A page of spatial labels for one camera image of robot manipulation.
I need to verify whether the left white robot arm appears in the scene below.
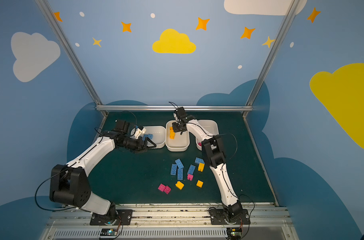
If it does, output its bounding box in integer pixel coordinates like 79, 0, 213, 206
48, 120, 157, 218

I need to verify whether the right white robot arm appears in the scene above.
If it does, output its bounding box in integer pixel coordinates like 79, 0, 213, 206
172, 107, 244, 224

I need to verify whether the left white plastic bin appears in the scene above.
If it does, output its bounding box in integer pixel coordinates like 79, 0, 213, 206
141, 126, 166, 149

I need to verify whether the white plastic bin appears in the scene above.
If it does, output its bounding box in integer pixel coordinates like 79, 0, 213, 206
196, 120, 220, 151
141, 126, 166, 149
165, 121, 190, 152

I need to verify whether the middle white plastic bin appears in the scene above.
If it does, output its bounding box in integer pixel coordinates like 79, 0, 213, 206
165, 121, 190, 152

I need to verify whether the right white plastic bin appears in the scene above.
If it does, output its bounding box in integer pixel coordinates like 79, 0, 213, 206
196, 120, 220, 151

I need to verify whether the left green circuit board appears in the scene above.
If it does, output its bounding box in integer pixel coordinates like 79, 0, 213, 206
99, 229, 119, 239

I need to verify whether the green circuit board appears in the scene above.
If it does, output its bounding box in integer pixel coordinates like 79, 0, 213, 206
99, 229, 119, 239
226, 228, 243, 240

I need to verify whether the right green circuit board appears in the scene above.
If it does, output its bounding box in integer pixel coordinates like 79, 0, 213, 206
226, 228, 243, 240

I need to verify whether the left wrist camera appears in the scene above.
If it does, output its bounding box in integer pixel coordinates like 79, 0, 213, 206
130, 126, 147, 139

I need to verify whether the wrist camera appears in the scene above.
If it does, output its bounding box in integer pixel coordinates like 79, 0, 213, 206
174, 107, 188, 122
130, 126, 147, 139

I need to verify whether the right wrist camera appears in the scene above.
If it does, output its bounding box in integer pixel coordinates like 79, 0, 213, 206
174, 107, 188, 122

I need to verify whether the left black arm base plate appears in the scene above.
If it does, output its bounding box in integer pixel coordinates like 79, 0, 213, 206
90, 209, 133, 226

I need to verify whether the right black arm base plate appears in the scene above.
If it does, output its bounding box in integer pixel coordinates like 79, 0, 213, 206
208, 208, 251, 225

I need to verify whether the aluminium front rail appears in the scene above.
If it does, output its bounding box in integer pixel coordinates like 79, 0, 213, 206
40, 203, 299, 240

